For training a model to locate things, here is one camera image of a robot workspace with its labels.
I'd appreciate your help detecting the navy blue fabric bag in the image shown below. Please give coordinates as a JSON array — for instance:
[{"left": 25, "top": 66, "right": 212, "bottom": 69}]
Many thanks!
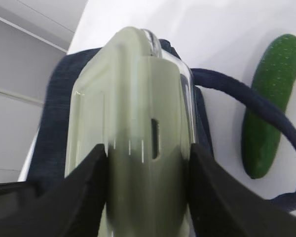
[{"left": 27, "top": 49, "right": 296, "bottom": 196}]

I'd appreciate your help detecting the green lidded glass container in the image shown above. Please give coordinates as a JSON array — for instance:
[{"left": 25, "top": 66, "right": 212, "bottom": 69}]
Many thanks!
[{"left": 65, "top": 27, "right": 198, "bottom": 237}]

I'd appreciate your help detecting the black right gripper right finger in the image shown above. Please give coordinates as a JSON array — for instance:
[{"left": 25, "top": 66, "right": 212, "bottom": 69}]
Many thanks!
[{"left": 189, "top": 144, "right": 296, "bottom": 237}]

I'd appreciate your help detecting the green cucumber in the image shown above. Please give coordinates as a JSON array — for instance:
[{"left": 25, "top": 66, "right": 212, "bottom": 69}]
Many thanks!
[{"left": 241, "top": 34, "right": 296, "bottom": 179}]

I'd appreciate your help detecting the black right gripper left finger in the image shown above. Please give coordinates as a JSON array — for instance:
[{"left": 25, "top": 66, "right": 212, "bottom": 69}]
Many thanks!
[{"left": 0, "top": 144, "right": 107, "bottom": 237}]

